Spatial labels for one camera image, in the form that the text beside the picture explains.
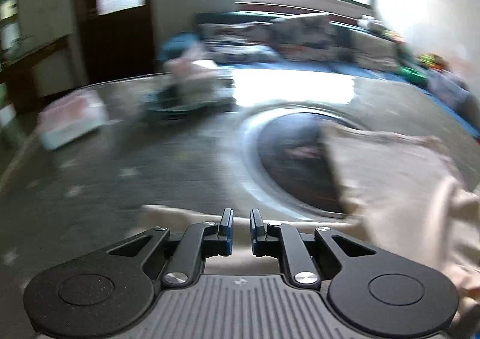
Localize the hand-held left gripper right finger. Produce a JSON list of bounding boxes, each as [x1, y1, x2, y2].
[[250, 208, 377, 289]]

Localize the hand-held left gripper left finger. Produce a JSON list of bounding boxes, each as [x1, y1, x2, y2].
[[107, 208, 234, 289]]

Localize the cream cloth garment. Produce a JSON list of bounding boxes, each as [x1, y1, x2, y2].
[[140, 123, 480, 339]]

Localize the round black inset cooktop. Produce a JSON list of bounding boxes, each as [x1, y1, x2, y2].
[[240, 104, 372, 221]]

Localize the grey quilted table cover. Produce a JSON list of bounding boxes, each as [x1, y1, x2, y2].
[[0, 73, 480, 339]]

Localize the blue sofa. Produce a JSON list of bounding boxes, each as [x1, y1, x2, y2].
[[157, 11, 473, 137]]

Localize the clear plastic pink packet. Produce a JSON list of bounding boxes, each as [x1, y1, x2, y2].
[[164, 56, 223, 82]]

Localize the pink tissue packet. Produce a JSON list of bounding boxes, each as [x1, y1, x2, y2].
[[37, 89, 110, 151]]

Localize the butterfly print pillow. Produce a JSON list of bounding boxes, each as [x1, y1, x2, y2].
[[198, 22, 275, 58], [271, 13, 339, 60]]

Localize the grey pillow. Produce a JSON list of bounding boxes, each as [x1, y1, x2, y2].
[[352, 29, 403, 73]]

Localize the dark wooden door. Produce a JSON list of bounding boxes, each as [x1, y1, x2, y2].
[[73, 0, 156, 85]]

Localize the green toy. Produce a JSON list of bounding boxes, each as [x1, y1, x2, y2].
[[399, 52, 451, 85]]

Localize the pale purple cloth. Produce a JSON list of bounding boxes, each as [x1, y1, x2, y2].
[[427, 72, 480, 134]]

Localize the dark wooden cabinet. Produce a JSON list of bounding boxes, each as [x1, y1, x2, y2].
[[0, 0, 77, 116]]

